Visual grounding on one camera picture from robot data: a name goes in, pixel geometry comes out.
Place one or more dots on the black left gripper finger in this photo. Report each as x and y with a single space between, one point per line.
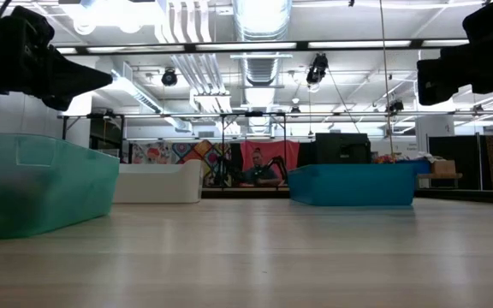
75 79

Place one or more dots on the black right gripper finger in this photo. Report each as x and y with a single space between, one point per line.
430 81

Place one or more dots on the black background robot arm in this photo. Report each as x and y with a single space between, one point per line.
278 164

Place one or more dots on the black overhead beam with lights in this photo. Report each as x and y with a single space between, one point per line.
416 43

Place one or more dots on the small black ceiling fixture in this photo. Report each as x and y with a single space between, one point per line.
396 105

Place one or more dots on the black partition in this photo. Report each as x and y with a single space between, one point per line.
465 158

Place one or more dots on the blue storage tub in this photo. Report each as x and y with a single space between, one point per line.
422 167

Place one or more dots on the cardboard box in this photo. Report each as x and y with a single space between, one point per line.
443 167

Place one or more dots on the black ceiling spotlight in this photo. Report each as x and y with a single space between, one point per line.
169 78
317 68

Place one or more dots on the teal translucent plastic bin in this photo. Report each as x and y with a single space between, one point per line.
58 192

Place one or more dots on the blue plastic bin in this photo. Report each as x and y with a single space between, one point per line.
353 184

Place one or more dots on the colourful patchwork quilt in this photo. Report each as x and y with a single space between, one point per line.
186 149

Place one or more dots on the white plastic bin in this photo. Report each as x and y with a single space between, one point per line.
161 181

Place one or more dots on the orange red cloth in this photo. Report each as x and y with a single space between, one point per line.
276 149

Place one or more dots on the person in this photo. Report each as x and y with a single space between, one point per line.
260 173

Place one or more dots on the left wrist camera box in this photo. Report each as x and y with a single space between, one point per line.
28 25

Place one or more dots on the silver ventilation duct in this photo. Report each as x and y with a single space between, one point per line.
261 25

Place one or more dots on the black aluminium rig frame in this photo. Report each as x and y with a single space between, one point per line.
246 193

